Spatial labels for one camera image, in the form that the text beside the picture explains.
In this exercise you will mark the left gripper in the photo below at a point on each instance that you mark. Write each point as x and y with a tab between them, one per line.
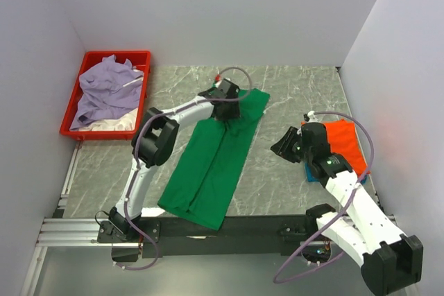
233	113

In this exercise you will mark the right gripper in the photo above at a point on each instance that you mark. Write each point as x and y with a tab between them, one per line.
283	145

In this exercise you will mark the green t-shirt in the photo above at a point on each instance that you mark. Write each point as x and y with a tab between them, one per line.
203	183

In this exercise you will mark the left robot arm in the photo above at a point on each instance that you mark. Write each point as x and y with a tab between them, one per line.
153	145

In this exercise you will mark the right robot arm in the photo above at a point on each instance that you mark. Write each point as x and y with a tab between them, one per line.
389	260

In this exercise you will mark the folded blue t-shirt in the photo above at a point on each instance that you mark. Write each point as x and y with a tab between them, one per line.
311	178

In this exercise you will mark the folded orange t-shirt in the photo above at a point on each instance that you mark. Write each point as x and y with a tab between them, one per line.
342	138

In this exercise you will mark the black base beam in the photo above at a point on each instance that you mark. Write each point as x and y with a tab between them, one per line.
174	236

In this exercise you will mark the red plastic bin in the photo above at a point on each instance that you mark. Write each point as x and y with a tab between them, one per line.
108	96

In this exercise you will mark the lavender t-shirt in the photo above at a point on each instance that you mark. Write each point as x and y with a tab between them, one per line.
107	91

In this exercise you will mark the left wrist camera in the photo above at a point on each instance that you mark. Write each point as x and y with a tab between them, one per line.
217	81

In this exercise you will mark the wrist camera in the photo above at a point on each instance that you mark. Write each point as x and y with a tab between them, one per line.
310	117
217	81

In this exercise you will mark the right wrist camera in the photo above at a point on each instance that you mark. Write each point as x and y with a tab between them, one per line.
310	117

